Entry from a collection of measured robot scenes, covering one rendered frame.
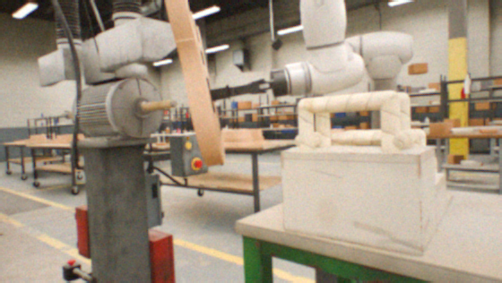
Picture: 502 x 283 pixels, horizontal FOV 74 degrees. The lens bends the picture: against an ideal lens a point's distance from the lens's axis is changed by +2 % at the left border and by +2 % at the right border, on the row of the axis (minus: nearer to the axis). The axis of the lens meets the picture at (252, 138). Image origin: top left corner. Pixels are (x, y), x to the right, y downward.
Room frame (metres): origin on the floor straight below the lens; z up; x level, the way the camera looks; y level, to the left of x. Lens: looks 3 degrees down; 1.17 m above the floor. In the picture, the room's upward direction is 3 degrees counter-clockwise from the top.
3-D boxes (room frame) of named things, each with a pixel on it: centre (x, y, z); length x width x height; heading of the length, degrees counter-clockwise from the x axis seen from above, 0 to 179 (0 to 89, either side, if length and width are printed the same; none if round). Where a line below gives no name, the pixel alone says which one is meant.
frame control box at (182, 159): (1.65, 0.39, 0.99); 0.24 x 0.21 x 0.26; 50
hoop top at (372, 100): (0.64, -0.18, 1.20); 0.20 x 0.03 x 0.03; 53
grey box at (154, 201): (1.67, 0.56, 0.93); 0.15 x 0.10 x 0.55; 50
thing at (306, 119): (0.69, -0.11, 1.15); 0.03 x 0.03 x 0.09
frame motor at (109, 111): (1.52, 0.61, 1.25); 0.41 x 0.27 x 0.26; 50
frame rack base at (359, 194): (0.68, -0.21, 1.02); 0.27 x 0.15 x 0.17; 54
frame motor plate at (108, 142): (1.55, 0.66, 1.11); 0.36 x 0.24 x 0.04; 50
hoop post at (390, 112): (0.59, -0.25, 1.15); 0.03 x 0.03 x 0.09
